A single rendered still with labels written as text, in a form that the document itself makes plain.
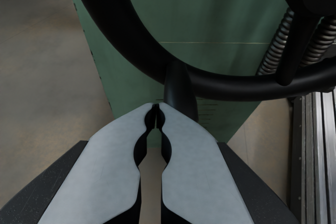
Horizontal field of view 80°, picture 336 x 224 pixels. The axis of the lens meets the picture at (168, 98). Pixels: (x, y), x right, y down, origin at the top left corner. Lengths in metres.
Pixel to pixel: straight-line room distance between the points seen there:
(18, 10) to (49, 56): 0.52
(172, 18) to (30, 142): 0.85
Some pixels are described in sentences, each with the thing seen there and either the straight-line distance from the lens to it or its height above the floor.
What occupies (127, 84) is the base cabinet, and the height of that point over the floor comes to 0.46.
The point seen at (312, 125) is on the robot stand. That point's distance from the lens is 0.92.
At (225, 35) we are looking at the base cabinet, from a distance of 0.41.
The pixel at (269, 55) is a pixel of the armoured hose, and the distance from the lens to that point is 0.29.
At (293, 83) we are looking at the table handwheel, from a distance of 0.24.
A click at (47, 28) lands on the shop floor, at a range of 1.52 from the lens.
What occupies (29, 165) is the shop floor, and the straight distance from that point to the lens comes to 1.01.
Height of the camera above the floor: 0.85
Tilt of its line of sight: 57 degrees down
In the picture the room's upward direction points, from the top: 6 degrees clockwise
